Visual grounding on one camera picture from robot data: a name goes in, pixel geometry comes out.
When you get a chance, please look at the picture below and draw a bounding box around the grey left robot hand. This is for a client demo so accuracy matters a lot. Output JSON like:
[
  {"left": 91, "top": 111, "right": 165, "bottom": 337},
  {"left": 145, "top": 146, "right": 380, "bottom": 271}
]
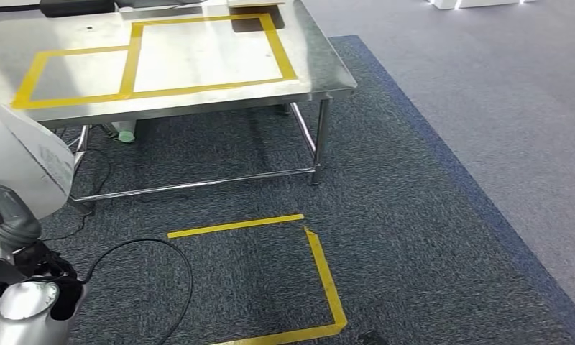
[{"left": 0, "top": 180, "right": 42, "bottom": 239}]

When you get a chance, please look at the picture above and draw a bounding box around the white curved plastic part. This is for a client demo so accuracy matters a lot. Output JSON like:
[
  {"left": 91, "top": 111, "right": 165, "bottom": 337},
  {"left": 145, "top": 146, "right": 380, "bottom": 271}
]
[{"left": 0, "top": 94, "right": 77, "bottom": 221}]

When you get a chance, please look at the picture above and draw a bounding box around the white and green cup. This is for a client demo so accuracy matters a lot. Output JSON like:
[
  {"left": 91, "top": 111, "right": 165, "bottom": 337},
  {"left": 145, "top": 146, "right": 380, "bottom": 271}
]
[{"left": 111, "top": 119, "right": 137, "bottom": 144}]

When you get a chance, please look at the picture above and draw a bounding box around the stainless steel workbench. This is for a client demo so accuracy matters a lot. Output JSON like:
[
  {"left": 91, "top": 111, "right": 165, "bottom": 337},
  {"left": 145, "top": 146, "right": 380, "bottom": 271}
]
[{"left": 0, "top": 0, "right": 359, "bottom": 206}]

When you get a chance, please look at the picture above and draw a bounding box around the black floor cable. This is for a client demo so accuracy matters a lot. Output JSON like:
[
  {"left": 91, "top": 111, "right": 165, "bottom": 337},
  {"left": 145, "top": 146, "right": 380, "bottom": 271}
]
[{"left": 42, "top": 124, "right": 113, "bottom": 243}]

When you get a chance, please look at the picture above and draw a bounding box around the white lit display plinth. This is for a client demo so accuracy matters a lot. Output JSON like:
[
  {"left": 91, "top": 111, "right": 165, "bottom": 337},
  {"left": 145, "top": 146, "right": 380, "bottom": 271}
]
[{"left": 430, "top": 0, "right": 536, "bottom": 11}]

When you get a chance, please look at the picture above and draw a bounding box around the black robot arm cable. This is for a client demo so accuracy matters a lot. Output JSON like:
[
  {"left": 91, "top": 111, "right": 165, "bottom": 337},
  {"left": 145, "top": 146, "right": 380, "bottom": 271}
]
[{"left": 77, "top": 237, "right": 195, "bottom": 345}]

